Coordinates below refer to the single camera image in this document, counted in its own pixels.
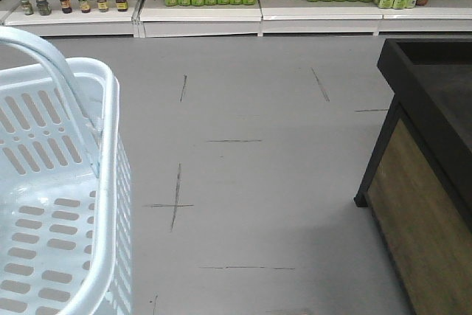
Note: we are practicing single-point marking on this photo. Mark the light blue plastic basket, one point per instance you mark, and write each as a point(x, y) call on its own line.
point(65, 185)

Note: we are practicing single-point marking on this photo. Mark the black wooden display stand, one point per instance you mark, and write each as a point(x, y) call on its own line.
point(417, 183)

